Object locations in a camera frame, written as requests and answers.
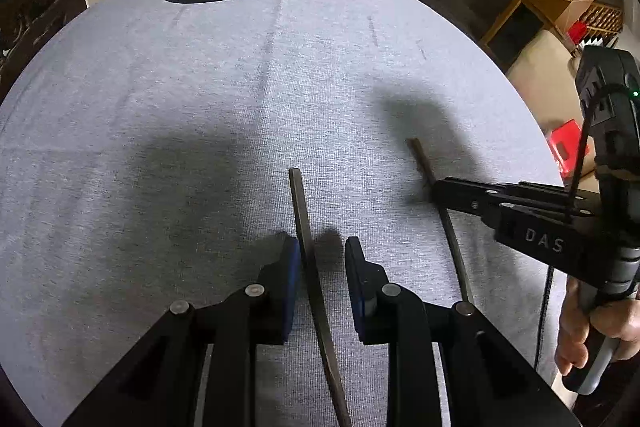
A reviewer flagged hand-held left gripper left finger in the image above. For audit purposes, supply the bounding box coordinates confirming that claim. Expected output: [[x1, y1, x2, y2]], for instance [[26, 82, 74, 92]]
[[62, 232, 302, 427]]

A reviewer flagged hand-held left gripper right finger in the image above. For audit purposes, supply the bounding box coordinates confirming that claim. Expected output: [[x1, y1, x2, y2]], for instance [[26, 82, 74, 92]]
[[344, 236, 583, 427]]

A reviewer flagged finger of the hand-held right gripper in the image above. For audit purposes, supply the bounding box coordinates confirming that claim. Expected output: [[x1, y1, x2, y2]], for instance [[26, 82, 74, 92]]
[[431, 177, 601, 230]]

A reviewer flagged dark wooden chopstick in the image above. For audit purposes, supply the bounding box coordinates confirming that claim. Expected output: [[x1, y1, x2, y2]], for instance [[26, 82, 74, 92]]
[[405, 138, 475, 305], [288, 168, 352, 427]]

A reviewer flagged person's right hand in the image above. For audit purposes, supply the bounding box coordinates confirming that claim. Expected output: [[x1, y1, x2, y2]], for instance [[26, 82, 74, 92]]
[[554, 277, 640, 378]]

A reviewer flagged red box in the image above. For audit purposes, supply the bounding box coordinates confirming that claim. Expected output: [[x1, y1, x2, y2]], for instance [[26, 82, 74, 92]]
[[546, 119, 596, 180]]

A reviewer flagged wooden cabinet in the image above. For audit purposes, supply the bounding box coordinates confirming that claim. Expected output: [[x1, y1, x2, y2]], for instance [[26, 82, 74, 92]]
[[480, 0, 551, 62]]

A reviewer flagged grey table cloth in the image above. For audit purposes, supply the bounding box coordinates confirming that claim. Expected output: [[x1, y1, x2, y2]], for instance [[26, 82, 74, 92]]
[[0, 0, 568, 427]]

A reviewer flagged dark carved wooden chair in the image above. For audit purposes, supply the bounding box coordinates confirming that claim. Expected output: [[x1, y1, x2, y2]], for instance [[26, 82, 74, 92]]
[[0, 0, 86, 82]]

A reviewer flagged black cable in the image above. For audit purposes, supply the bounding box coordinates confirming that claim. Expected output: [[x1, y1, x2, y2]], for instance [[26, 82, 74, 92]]
[[532, 264, 556, 370]]

